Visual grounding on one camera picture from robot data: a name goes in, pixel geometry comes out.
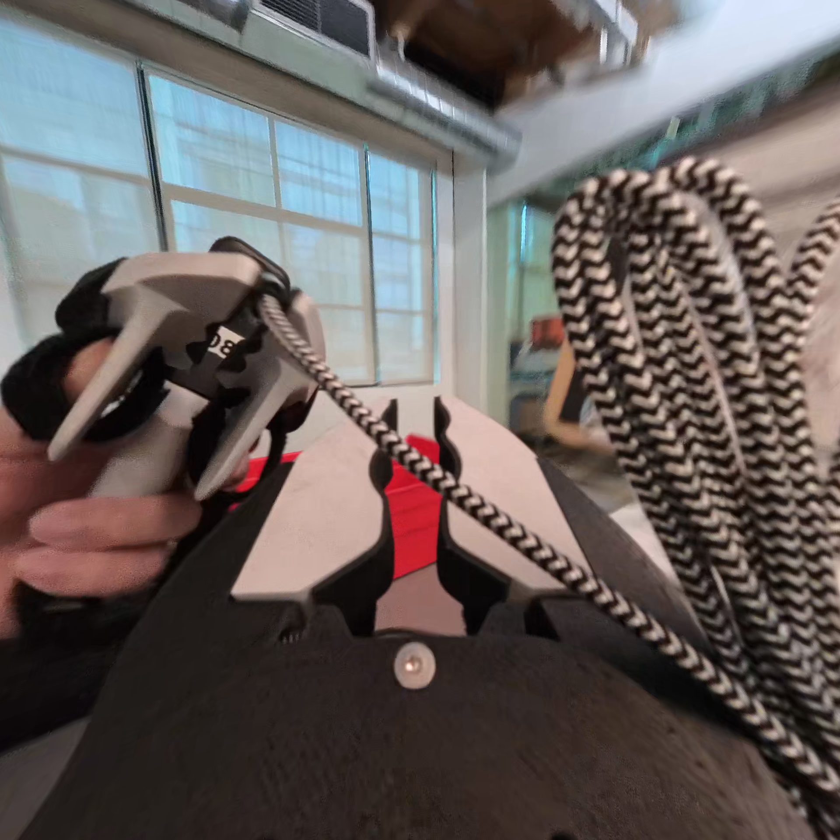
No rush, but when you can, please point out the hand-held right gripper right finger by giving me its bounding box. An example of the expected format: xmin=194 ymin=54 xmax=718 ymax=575
xmin=433 ymin=395 xmax=593 ymax=602

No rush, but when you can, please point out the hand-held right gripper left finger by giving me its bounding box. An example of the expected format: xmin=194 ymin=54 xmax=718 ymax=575
xmin=231 ymin=397 xmax=399 ymax=602

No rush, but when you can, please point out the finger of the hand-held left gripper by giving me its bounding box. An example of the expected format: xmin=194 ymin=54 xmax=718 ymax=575
xmin=192 ymin=290 xmax=327 ymax=501
xmin=47 ymin=251 xmax=265 ymax=462

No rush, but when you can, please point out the red plastic bin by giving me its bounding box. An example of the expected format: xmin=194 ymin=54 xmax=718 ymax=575
xmin=233 ymin=433 xmax=446 ymax=581

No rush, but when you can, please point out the black white braided usb-c cable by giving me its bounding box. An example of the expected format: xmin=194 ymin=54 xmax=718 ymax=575
xmin=258 ymin=154 xmax=840 ymax=840

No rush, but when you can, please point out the person's left hand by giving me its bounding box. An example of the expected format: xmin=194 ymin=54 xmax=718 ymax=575
xmin=0 ymin=341 xmax=253 ymax=598

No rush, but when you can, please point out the large paned window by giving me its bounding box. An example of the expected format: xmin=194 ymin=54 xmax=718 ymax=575
xmin=0 ymin=16 xmax=439 ymax=388

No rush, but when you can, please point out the white wall air vent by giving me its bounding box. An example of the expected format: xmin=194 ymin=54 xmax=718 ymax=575
xmin=252 ymin=0 xmax=376 ymax=60

